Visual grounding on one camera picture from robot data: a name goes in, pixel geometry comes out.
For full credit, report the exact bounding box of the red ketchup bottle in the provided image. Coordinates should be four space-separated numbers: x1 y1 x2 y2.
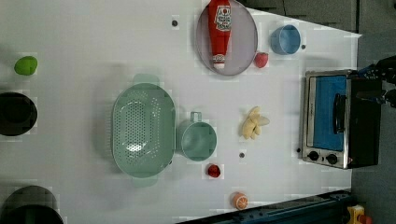
208 0 232 70

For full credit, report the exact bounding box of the yellow red emergency button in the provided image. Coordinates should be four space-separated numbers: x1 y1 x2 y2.
347 204 373 224

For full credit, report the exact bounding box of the black round object lower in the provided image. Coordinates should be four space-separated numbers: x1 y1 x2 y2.
1 186 64 224

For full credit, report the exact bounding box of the grey round plate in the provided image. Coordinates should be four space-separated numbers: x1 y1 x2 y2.
195 0 258 76

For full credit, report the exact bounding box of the blue metal frame rail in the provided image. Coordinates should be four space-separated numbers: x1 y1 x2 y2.
177 190 356 224

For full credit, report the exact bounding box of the peeled yellow toy banana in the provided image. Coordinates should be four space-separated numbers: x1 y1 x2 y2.
242 106 270 140

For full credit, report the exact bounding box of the silver black toaster oven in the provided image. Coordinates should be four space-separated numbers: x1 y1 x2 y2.
301 70 382 169

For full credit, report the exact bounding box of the blue bowl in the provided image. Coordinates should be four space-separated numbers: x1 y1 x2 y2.
270 24 301 55

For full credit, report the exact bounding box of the green perforated colander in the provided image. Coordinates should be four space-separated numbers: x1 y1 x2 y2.
111 74 176 188

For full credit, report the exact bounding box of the black round object upper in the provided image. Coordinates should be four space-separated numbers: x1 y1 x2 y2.
0 92 37 136

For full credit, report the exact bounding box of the small red toy fruit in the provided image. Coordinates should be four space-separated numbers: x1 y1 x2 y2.
206 164 221 178

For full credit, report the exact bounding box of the red toy strawberry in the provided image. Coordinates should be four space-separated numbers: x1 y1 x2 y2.
254 52 269 68

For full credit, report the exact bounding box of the orange toy half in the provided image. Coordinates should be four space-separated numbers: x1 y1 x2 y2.
232 192 248 210

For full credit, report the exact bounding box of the green cup with handle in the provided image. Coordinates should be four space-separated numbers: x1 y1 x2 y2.
177 111 217 161

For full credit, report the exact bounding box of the black round object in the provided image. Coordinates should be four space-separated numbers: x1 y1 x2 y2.
0 92 37 136
1 186 64 224

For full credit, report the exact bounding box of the green toy fruit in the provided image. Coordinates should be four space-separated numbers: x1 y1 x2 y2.
14 56 38 76

